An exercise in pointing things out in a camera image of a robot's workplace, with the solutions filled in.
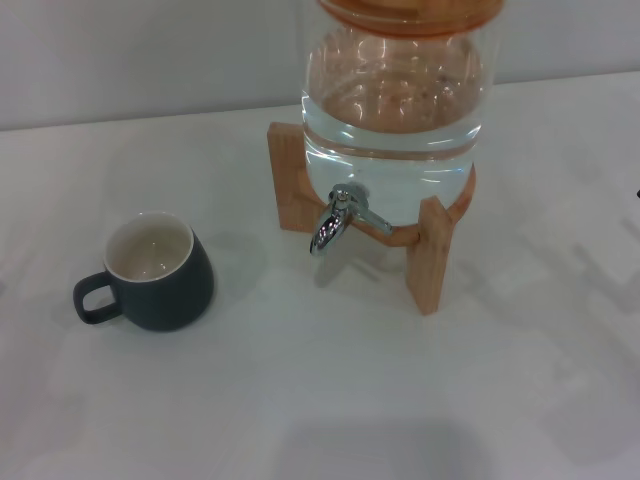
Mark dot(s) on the wooden dispenser stand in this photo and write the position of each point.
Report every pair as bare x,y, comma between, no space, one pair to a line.
431,260

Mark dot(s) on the glass water dispenser jar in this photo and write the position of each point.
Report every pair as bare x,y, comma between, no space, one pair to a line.
390,150

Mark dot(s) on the dark grey ceramic cup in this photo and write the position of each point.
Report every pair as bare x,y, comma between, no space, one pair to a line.
170,300

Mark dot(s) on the wooden jar lid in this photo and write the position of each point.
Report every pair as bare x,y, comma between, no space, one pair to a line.
400,15

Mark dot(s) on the chrome dispenser faucet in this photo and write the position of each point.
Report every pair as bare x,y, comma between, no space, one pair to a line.
327,230

